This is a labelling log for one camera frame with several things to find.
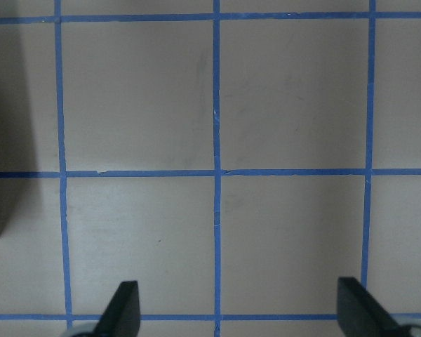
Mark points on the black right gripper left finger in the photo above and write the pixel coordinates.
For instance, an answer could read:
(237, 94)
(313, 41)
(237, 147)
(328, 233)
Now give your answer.
(122, 315)

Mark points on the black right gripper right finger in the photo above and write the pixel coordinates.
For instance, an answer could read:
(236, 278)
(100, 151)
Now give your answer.
(359, 314)

